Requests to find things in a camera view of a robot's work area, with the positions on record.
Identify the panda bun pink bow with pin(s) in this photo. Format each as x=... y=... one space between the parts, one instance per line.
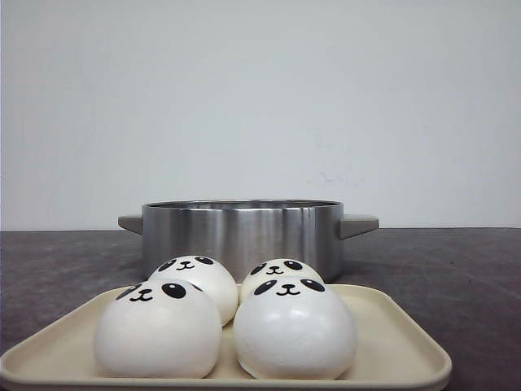
x=272 y=269

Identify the stainless steel steamer pot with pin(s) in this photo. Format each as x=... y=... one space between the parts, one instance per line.
x=241 y=234

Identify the cream rectangular plastic tray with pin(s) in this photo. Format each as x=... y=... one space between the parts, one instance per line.
x=393 y=353

